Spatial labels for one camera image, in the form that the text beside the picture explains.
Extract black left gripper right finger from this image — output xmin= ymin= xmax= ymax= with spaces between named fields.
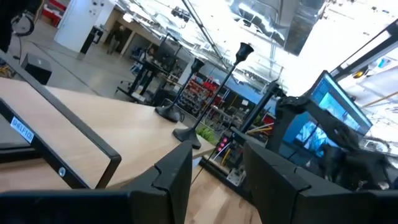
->
xmin=243 ymin=141 xmax=351 ymax=224

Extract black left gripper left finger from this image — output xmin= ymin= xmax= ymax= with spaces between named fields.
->
xmin=121 ymin=139 xmax=194 ymax=224

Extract black metal candlestick holder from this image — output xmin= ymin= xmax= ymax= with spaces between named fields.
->
xmin=172 ymin=42 xmax=255 ymax=150
xmin=154 ymin=57 xmax=206 ymax=123

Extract large blue display screen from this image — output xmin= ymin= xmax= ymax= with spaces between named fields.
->
xmin=279 ymin=70 xmax=374 ymax=159

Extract green plant white pot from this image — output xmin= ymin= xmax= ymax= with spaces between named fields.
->
xmin=195 ymin=125 xmax=219 ymax=146

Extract control box red lights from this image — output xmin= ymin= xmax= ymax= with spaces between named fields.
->
xmin=216 ymin=136 xmax=230 ymax=154

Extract red storage bin rack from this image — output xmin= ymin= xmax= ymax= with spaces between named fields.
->
xmin=177 ymin=77 xmax=231 ymax=119

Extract black standing desk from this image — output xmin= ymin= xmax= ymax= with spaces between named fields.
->
xmin=116 ymin=58 xmax=175 ymax=103

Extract black computer monitor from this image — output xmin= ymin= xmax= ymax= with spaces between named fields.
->
xmin=155 ymin=37 xmax=183 ymax=68

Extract person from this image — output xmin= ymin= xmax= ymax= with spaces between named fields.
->
xmin=107 ymin=26 xmax=125 ymax=55

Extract black cabinet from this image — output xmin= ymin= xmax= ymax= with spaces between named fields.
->
xmin=80 ymin=26 xmax=104 ymax=55

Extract black floor box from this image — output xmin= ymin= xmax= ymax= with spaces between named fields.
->
xmin=20 ymin=52 xmax=53 ymax=85

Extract silver metal bracket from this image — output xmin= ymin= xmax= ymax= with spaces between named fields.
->
xmin=226 ymin=167 xmax=246 ymax=187

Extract yellow cable bundle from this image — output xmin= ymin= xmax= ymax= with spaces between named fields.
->
xmin=245 ymin=122 xmax=275 ymax=135

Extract black aluminium table frame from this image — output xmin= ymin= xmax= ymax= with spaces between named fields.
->
xmin=198 ymin=79 xmax=282 ymax=200

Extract wooden shelf black metal frame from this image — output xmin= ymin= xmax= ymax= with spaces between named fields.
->
xmin=0 ymin=49 xmax=216 ymax=190

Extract overhead frame beam with lights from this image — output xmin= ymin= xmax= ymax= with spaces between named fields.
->
xmin=329 ymin=18 xmax=398 ymax=80

